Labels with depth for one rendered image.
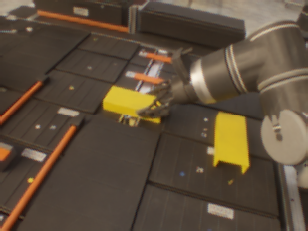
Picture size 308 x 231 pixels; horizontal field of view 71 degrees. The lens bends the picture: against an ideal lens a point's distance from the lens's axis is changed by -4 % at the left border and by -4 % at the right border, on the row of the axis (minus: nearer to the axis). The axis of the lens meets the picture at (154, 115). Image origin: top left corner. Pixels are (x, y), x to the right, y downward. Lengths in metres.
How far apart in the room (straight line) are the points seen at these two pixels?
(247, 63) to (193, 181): 0.26
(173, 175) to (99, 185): 0.16
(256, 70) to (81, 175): 0.40
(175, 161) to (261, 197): 0.20
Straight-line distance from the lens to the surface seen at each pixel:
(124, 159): 0.50
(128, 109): 0.60
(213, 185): 0.51
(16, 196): 0.51
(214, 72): 0.48
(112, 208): 0.45
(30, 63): 0.83
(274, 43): 0.47
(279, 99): 0.45
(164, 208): 0.47
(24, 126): 0.62
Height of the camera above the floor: 1.43
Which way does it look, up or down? 44 degrees down
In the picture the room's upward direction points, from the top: 9 degrees clockwise
